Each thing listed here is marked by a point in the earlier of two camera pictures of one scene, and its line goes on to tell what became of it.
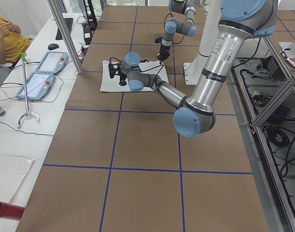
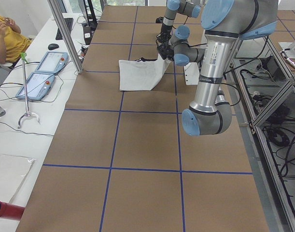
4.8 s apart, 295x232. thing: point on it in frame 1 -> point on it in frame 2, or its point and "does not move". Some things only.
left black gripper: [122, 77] -> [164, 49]
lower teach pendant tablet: [37, 85] does not move
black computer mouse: [51, 46] does not move
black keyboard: [69, 23] does not move
